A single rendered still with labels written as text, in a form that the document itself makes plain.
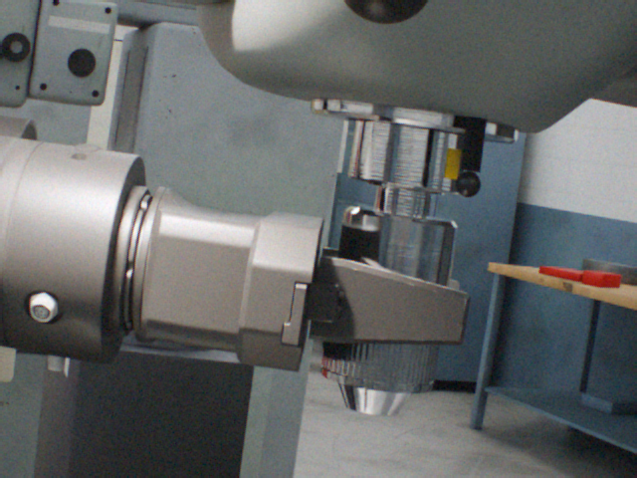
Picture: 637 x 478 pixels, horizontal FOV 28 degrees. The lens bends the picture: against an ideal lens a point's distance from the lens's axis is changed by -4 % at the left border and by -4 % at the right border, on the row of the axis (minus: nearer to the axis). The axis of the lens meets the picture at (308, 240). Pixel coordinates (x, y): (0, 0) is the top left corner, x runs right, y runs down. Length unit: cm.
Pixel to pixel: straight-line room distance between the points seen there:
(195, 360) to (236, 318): 38
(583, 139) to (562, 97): 724
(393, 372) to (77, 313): 13
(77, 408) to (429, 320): 41
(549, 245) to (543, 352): 64
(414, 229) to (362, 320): 4
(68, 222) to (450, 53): 16
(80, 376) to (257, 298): 40
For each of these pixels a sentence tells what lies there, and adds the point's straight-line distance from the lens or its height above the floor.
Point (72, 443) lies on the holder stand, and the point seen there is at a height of 108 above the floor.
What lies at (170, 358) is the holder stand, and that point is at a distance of 87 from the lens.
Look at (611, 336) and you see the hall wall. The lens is 731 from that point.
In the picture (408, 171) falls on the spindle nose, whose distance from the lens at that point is 52.
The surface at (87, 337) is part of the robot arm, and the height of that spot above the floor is 120.
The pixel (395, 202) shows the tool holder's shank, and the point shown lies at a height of 127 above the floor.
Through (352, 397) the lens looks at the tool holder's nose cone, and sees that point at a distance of 54.
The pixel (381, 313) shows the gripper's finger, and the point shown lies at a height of 123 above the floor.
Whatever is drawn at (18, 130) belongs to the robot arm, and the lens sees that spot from 58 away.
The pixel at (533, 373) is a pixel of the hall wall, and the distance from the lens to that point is 792.
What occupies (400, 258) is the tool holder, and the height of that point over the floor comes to 125.
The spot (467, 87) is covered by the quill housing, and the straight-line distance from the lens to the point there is 48.
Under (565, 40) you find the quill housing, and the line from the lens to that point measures 48.
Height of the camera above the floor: 129
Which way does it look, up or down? 4 degrees down
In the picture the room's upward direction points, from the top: 8 degrees clockwise
